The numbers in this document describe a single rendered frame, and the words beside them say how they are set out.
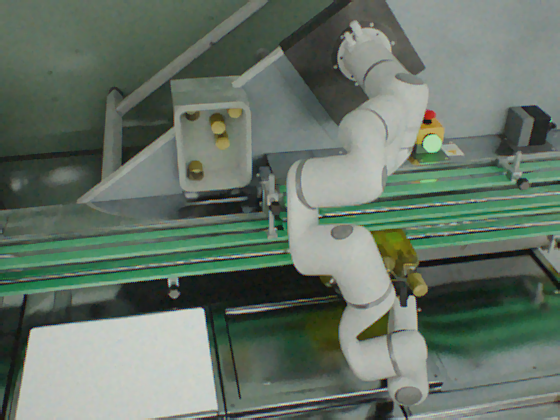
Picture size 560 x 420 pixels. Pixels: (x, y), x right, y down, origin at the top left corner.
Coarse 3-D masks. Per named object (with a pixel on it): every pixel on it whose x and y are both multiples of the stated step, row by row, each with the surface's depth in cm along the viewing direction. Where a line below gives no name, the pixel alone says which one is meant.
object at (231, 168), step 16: (176, 112) 149; (208, 112) 158; (224, 112) 159; (176, 128) 151; (192, 128) 160; (208, 128) 160; (240, 128) 161; (176, 144) 153; (192, 144) 162; (208, 144) 163; (240, 144) 164; (192, 160) 164; (208, 160) 165; (224, 160) 166; (240, 160) 166; (208, 176) 164; (224, 176) 164; (240, 176) 164
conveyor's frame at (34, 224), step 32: (288, 160) 166; (416, 160) 167; (480, 160) 168; (512, 160) 170; (256, 192) 171; (32, 224) 158; (64, 224) 158; (96, 224) 158; (128, 224) 158; (160, 224) 159; (192, 224) 161
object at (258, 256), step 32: (480, 224) 176; (512, 224) 177; (544, 224) 177; (160, 256) 163; (192, 256) 163; (224, 256) 164; (256, 256) 164; (288, 256) 164; (0, 288) 153; (32, 288) 153; (64, 288) 154
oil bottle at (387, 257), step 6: (372, 234) 161; (378, 234) 161; (378, 240) 159; (384, 240) 160; (378, 246) 157; (384, 246) 157; (384, 252) 155; (390, 252) 156; (384, 258) 154; (390, 258) 154; (384, 264) 152; (390, 264) 153
